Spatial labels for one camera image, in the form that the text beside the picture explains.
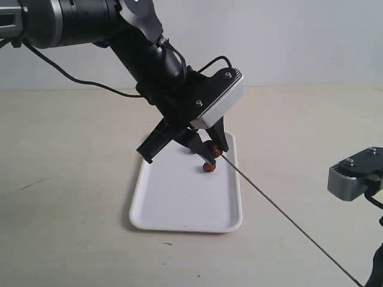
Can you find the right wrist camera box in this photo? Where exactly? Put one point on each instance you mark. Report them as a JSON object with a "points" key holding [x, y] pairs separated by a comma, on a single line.
{"points": [[356, 175]]}

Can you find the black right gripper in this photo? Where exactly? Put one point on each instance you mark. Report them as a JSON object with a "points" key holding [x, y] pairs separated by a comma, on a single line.
{"points": [[375, 278]]}

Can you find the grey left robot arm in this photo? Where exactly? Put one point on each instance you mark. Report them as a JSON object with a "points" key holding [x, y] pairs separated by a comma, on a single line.
{"points": [[131, 29]]}

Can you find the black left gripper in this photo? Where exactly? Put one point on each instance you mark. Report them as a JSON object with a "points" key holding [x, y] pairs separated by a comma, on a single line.
{"points": [[177, 109]]}

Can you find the red meatball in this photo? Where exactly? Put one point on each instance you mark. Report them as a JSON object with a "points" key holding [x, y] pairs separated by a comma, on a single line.
{"points": [[208, 167], [213, 148]]}

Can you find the thin metal skewer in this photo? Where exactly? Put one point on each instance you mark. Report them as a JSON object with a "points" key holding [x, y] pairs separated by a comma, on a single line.
{"points": [[294, 223]]}

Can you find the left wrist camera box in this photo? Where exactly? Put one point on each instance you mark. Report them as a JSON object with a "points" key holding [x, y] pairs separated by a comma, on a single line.
{"points": [[218, 95]]}

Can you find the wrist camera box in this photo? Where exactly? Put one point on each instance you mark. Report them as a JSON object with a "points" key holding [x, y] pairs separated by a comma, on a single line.
{"points": [[218, 95], [356, 175]]}

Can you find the white rectangular plastic tray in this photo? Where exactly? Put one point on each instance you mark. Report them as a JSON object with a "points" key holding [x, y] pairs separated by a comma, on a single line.
{"points": [[174, 193]]}

